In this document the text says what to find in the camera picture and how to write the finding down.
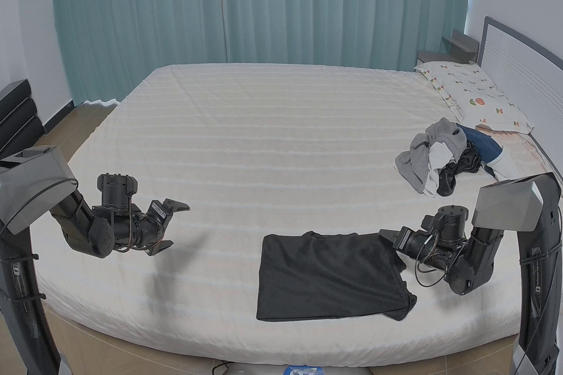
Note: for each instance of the black T-shirt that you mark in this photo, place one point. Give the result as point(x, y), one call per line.
point(330, 276)

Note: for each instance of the pile of clothes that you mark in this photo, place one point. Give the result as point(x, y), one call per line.
point(418, 162)

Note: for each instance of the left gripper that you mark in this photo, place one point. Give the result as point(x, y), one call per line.
point(151, 230)

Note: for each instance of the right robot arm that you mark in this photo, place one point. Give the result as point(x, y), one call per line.
point(532, 298)

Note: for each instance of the white printed pillow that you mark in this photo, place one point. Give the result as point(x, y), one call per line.
point(475, 94)

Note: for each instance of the black chest of drawers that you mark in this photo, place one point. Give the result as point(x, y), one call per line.
point(17, 118)

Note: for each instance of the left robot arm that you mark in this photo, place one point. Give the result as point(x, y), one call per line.
point(22, 320)

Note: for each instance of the grey bedside table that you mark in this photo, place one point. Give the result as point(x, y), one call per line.
point(459, 42)

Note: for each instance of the bed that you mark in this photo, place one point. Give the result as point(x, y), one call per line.
point(264, 136)

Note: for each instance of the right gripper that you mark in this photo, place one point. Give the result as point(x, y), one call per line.
point(409, 243)

